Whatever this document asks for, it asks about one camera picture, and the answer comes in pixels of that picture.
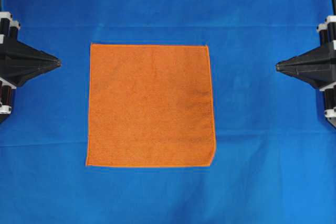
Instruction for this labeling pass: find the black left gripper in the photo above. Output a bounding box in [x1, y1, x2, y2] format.
[1, 12, 61, 123]

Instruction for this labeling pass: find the blue table cloth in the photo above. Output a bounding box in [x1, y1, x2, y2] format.
[1, 0, 335, 223]

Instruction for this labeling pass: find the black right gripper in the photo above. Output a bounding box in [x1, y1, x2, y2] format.
[276, 15, 335, 127]

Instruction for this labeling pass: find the orange towel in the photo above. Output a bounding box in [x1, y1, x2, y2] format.
[86, 44, 216, 168]

